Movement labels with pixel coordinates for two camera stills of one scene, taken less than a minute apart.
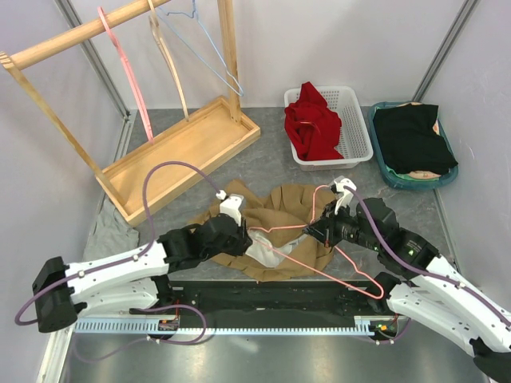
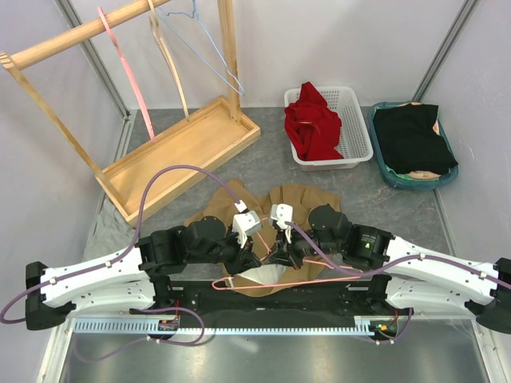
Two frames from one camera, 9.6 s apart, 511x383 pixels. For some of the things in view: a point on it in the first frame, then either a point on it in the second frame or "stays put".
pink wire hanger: (335, 250) to (352, 271)
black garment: (409, 141) stays put
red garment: (311, 127) stays put
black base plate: (281, 299) stays put
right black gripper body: (344, 226) to (299, 247)
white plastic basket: (353, 144) stays put
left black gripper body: (235, 246) to (232, 254)
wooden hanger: (162, 40) stays put
